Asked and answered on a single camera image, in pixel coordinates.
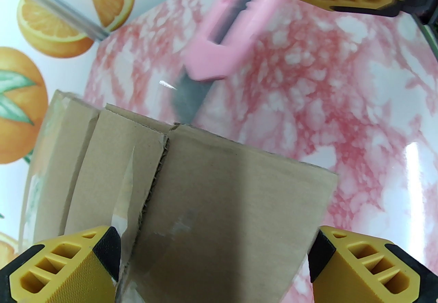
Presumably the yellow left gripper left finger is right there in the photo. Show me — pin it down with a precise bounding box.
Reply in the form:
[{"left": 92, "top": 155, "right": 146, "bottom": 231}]
[{"left": 0, "top": 225, "right": 122, "bottom": 303}]

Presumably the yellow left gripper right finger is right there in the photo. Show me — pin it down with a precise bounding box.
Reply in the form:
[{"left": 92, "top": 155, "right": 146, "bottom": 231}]
[{"left": 308, "top": 225, "right": 421, "bottom": 303}]

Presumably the pink utility knife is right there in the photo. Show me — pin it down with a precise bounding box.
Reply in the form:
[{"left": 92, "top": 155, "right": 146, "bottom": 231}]
[{"left": 173, "top": 0, "right": 307, "bottom": 124}]

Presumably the brown cardboard express box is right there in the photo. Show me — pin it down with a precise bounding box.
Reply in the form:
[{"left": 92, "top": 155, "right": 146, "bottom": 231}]
[{"left": 19, "top": 90, "right": 339, "bottom": 303}]

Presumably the aluminium corner post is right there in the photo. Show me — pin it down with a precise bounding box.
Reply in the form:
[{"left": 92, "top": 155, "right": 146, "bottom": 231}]
[{"left": 0, "top": 0, "right": 110, "bottom": 42}]

